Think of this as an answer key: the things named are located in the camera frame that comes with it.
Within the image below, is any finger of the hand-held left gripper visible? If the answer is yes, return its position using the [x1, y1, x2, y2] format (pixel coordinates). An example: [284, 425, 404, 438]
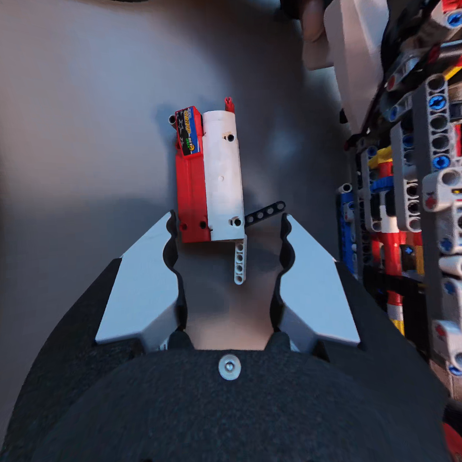
[323, 0, 391, 135]

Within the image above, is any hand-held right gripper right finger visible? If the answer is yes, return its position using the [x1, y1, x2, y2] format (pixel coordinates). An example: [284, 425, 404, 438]
[270, 213, 361, 353]

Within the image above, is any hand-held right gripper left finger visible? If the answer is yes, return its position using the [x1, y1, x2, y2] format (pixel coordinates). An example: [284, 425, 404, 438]
[95, 210, 188, 352]

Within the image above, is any white lego panel assembly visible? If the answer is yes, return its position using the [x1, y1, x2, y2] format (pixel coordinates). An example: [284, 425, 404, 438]
[201, 97, 249, 286]

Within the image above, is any lego race car model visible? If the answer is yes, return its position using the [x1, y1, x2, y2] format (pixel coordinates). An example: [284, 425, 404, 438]
[336, 0, 462, 379]

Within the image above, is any black lego beam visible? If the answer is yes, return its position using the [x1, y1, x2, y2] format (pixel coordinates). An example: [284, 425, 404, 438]
[245, 201, 286, 228]

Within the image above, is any person's left hand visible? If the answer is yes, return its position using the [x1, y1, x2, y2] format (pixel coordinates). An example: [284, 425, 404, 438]
[301, 0, 335, 71]

